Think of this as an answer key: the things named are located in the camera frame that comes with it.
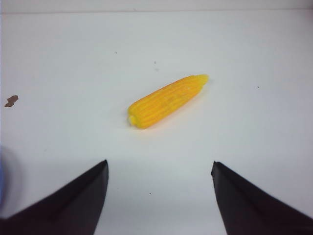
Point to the yellow corn cob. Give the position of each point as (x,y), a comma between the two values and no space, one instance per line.
(156,106)

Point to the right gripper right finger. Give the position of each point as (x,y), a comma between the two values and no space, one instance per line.
(247,210)

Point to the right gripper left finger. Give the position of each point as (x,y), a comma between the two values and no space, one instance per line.
(74,209)

